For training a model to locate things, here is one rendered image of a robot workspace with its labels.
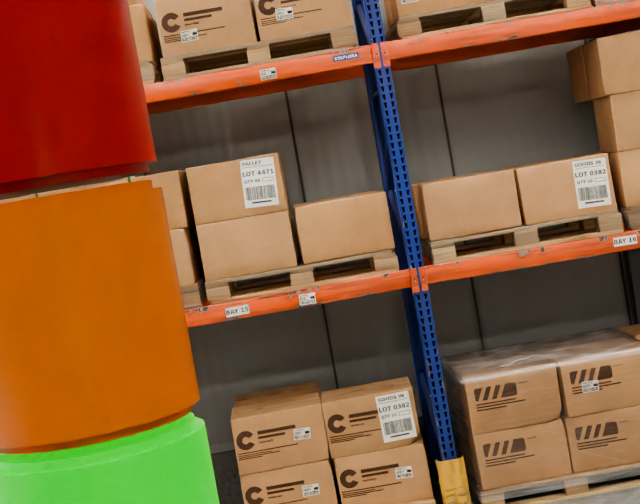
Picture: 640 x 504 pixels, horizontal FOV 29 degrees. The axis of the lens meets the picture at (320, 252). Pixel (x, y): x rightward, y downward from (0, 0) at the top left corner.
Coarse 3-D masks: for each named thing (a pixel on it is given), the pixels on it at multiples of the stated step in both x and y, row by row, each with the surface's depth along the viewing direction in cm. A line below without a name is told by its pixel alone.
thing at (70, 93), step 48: (0, 0) 26; (48, 0) 26; (96, 0) 27; (0, 48) 26; (48, 48) 26; (96, 48) 26; (0, 96) 26; (48, 96) 26; (96, 96) 26; (144, 96) 28; (0, 144) 26; (48, 144) 26; (96, 144) 26; (144, 144) 28; (0, 192) 26
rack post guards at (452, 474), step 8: (440, 464) 777; (448, 464) 777; (456, 464) 777; (464, 464) 779; (440, 472) 778; (448, 472) 777; (456, 472) 777; (464, 472) 779; (440, 480) 779; (448, 480) 777; (456, 480) 778; (464, 480) 778; (448, 488) 777; (456, 488) 778; (464, 488) 778; (448, 496) 778; (456, 496) 778; (464, 496) 778
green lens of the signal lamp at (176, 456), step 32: (192, 416) 29; (96, 448) 27; (128, 448) 27; (160, 448) 27; (192, 448) 28; (0, 480) 27; (32, 480) 26; (64, 480) 26; (96, 480) 26; (128, 480) 26; (160, 480) 27; (192, 480) 27
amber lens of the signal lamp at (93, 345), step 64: (128, 192) 27; (0, 256) 26; (64, 256) 26; (128, 256) 27; (0, 320) 26; (64, 320) 26; (128, 320) 27; (0, 384) 26; (64, 384) 26; (128, 384) 26; (192, 384) 28; (0, 448) 27; (64, 448) 26
